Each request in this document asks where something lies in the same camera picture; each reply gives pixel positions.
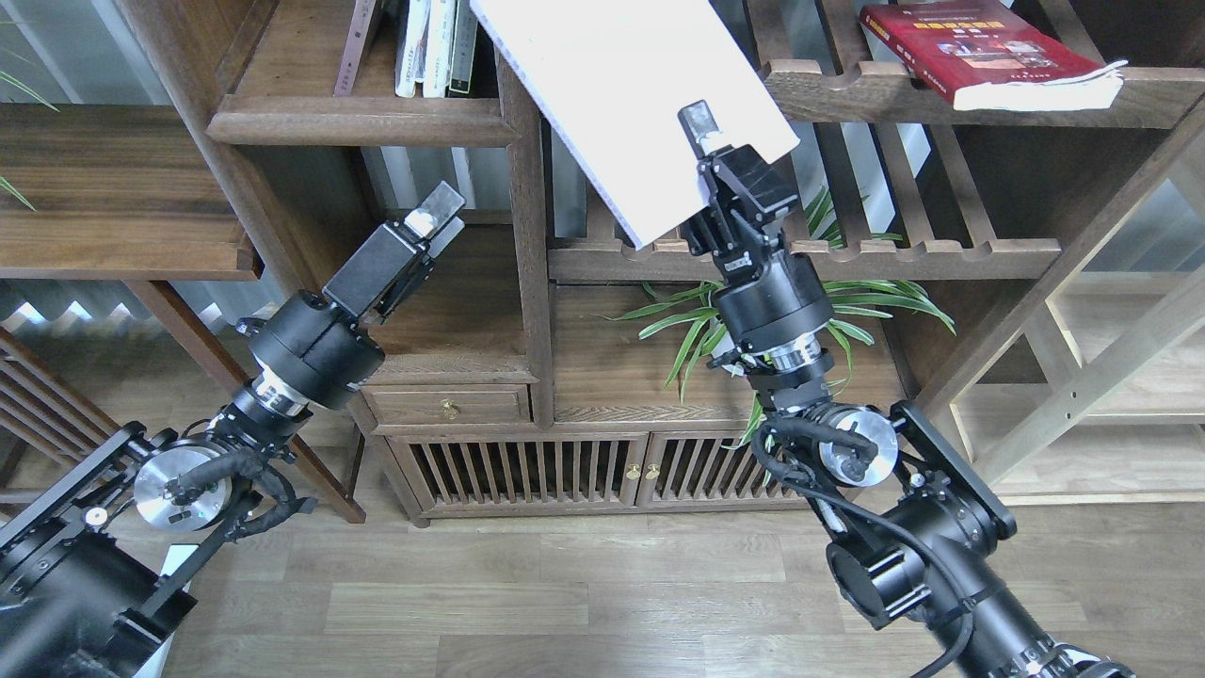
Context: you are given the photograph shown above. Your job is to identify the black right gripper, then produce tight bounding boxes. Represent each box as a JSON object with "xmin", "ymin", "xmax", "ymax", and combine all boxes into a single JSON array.
[{"xmin": 677, "ymin": 100, "xmax": 831, "ymax": 373}]

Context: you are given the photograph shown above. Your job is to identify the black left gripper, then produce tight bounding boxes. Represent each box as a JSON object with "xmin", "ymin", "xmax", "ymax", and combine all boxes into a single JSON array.
[{"xmin": 247, "ymin": 182, "xmax": 466, "ymax": 412}]

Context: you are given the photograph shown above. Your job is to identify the white paperback book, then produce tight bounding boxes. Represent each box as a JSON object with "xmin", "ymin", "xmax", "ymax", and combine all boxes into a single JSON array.
[{"xmin": 471, "ymin": 1, "xmax": 799, "ymax": 248}]

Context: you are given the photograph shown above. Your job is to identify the maroon book white characters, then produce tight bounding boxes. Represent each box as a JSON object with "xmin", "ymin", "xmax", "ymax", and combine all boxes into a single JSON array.
[{"xmin": 333, "ymin": 0, "xmax": 383, "ymax": 96}]

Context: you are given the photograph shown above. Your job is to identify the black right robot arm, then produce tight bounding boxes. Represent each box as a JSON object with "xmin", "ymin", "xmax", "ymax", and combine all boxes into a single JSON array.
[{"xmin": 678, "ymin": 102, "xmax": 1131, "ymax": 677}]

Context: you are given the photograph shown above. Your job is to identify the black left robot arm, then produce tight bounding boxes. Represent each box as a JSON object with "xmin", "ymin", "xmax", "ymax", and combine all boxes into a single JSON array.
[{"xmin": 1, "ymin": 184, "xmax": 465, "ymax": 677}]

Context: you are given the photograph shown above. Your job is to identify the dark wooden side shelf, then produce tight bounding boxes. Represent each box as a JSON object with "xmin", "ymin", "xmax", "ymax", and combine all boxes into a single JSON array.
[{"xmin": 0, "ymin": 102, "xmax": 368, "ymax": 525}]

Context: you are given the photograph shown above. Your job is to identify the white upright book left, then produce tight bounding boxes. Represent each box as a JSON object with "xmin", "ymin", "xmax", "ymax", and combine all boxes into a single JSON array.
[{"xmin": 395, "ymin": 0, "xmax": 433, "ymax": 98}]

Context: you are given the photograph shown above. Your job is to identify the white upright book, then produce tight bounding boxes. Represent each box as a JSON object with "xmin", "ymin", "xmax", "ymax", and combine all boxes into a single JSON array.
[
  {"xmin": 395, "ymin": 0, "xmax": 433, "ymax": 98},
  {"xmin": 422, "ymin": 0, "xmax": 458, "ymax": 98}
]

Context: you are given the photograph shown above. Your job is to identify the dark green upright book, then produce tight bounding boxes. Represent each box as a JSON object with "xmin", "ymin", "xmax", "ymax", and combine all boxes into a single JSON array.
[{"xmin": 446, "ymin": 0, "xmax": 480, "ymax": 98}]

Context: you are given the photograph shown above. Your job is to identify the white upright book middle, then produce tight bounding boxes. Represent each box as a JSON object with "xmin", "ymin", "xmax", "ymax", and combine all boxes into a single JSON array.
[{"xmin": 422, "ymin": 0, "xmax": 458, "ymax": 98}]

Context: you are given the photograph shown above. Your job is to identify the dark wooden bookshelf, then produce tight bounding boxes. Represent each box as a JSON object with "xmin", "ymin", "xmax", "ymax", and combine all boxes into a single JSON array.
[{"xmin": 121, "ymin": 0, "xmax": 1205, "ymax": 527}]

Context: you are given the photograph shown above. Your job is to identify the potted spider plant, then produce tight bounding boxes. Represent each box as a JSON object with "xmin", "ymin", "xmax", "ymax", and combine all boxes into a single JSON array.
[{"xmin": 603, "ymin": 184, "xmax": 957, "ymax": 453}]

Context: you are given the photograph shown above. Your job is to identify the red paperback book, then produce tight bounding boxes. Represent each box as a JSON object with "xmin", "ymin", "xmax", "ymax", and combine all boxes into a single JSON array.
[{"xmin": 860, "ymin": 1, "xmax": 1124, "ymax": 112}]

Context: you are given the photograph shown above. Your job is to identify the slatted wooden rack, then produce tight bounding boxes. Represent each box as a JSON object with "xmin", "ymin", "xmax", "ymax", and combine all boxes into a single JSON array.
[{"xmin": 0, "ymin": 325, "xmax": 217, "ymax": 521}]

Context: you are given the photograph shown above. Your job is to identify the green plant leaves left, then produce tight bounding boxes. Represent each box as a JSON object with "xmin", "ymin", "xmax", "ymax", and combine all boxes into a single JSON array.
[{"xmin": 0, "ymin": 39, "xmax": 61, "ymax": 213}]

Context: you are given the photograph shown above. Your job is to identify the light wooden shelf frame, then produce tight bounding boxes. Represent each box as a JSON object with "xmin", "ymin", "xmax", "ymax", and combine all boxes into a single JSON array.
[{"xmin": 937, "ymin": 143, "xmax": 1204, "ymax": 505}]

